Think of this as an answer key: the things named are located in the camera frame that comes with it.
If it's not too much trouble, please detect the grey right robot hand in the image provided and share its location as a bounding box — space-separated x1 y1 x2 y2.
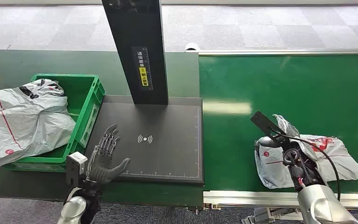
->
255 136 288 149

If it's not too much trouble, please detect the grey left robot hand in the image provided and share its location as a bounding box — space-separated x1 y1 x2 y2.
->
88 123 131 185

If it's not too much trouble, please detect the white parcel bag red print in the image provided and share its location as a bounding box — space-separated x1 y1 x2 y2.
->
254 114 358 190

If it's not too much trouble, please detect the green conveyor belt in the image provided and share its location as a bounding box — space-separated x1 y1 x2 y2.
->
198 54 358 195

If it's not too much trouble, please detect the white conveyor roller cap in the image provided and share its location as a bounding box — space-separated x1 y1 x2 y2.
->
184 42 201 52

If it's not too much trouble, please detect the green plastic crate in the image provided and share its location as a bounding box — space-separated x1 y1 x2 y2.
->
4 73 106 173

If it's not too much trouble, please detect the large white plastic parcel bag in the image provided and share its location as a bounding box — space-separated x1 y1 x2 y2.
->
0 78 76 172

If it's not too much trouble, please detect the dark green table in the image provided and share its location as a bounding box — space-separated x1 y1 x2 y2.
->
0 49 205 208

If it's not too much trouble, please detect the black scanner column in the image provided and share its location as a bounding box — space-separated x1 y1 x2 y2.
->
101 0 169 106

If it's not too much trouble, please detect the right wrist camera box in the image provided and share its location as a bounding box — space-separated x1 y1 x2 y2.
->
250 111 287 140

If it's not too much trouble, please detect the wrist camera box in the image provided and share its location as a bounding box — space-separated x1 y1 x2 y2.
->
250 111 287 140
65 151 89 188

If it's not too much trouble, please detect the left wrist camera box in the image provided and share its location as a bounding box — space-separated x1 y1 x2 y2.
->
65 151 89 188

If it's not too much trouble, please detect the aluminium conveyor side rail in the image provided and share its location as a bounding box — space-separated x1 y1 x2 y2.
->
185 48 358 56
202 189 358 210

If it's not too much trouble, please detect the black scanner base plate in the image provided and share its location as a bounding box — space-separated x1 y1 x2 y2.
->
84 95 205 185

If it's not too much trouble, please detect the metal conveyor support bracket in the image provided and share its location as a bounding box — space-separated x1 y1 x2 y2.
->
241 207 304 224

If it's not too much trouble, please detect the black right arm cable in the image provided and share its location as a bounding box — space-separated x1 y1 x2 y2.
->
273 133 341 202

